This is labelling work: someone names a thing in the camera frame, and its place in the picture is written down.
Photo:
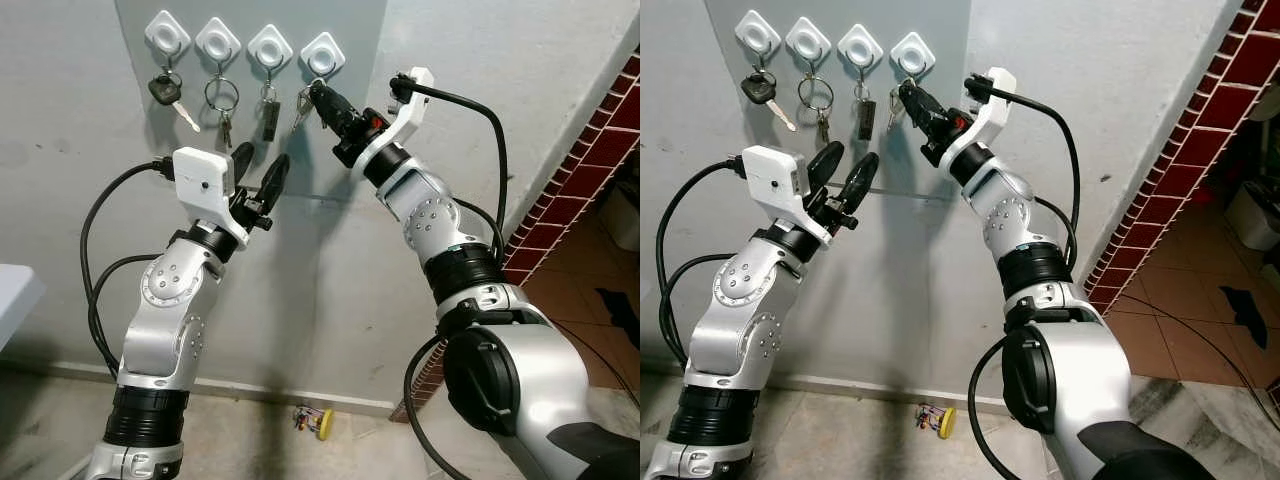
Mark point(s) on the small silver key bunch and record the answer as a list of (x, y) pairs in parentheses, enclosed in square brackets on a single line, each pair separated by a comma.
[(302, 108), (893, 108)]

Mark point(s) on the black rectangular key fob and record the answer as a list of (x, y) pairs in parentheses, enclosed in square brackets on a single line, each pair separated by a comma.
[(270, 118), (866, 116)]

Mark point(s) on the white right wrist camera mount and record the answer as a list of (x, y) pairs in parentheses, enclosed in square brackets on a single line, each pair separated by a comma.
[(410, 115), (992, 115)]

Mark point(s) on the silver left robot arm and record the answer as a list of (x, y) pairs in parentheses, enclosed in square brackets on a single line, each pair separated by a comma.
[(165, 320), (740, 320)]

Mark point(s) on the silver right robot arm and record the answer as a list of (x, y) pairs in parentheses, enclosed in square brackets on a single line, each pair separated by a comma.
[(1085, 380), (520, 380)]

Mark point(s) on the white diamond wall hook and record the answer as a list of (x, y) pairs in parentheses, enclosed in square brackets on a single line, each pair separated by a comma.
[(861, 41), (913, 48), (323, 48), (758, 28), (808, 34), (218, 34), (270, 41), (167, 28)]

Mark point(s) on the grey wall panel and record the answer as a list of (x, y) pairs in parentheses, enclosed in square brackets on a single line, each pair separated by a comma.
[(135, 110), (722, 110)]

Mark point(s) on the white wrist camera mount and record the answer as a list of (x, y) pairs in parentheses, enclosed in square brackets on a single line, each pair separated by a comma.
[(410, 115), (205, 180), (775, 180), (992, 115)]

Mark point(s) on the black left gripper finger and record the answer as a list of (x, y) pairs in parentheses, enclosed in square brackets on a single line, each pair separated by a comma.
[(243, 162), (825, 162), (275, 175), (862, 177)]

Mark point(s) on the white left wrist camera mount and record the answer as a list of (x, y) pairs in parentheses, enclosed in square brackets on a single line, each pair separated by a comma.
[(775, 180), (205, 180)]

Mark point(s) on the white plastic folding table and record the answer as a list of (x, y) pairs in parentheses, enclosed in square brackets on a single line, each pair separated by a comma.
[(18, 300)]

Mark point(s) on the white plastic bin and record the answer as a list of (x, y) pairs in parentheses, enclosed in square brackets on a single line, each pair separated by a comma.
[(1255, 215)]

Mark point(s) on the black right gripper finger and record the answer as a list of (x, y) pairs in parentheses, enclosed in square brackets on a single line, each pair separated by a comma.
[(338, 100), (913, 104), (325, 105), (926, 99)]

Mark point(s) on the black headed car key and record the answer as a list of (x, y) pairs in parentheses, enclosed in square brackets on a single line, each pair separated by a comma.
[(163, 90), (757, 88)]

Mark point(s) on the small yellow toy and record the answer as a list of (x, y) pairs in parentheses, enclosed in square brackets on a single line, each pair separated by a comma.
[(323, 425), (946, 422)]

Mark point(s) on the black cloth scrap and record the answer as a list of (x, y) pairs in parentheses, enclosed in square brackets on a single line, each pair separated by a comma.
[(622, 312), (1245, 310)]

